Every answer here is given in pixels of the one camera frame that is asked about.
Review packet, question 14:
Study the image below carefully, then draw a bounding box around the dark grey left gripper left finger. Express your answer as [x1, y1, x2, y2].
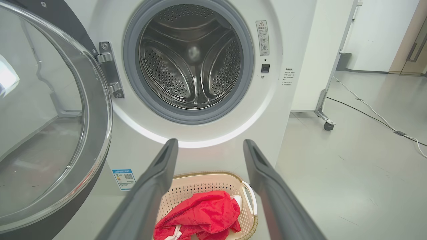
[95, 139, 179, 240]

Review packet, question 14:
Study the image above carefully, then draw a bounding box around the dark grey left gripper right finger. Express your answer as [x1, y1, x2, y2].
[243, 139, 327, 240]

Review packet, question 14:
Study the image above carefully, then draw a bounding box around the red and white garment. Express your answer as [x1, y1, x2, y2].
[153, 191, 242, 240]

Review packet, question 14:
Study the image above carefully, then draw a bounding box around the black round glass washer door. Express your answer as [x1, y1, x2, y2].
[0, 0, 113, 240]

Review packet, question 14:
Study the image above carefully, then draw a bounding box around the cream perforated laundry basket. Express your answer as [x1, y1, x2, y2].
[154, 171, 258, 240]

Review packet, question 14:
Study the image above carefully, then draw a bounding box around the white front-load washing machine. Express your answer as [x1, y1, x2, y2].
[52, 0, 317, 240]

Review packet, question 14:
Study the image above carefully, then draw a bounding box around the metal door hinge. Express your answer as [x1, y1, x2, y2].
[97, 41, 125, 99]

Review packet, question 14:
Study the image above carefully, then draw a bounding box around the wooden room door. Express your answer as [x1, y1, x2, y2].
[389, 0, 427, 77]

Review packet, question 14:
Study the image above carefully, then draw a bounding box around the blue energy label sticker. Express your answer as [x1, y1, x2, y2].
[112, 169, 136, 191]

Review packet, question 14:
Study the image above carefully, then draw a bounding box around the metal cart leg with caster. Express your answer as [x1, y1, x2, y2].
[291, 0, 362, 131]

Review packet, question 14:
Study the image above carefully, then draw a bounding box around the grey warning sticker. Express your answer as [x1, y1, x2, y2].
[256, 20, 270, 56]

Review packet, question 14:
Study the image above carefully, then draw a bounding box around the white floor cable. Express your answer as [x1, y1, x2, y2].
[334, 77, 427, 159]

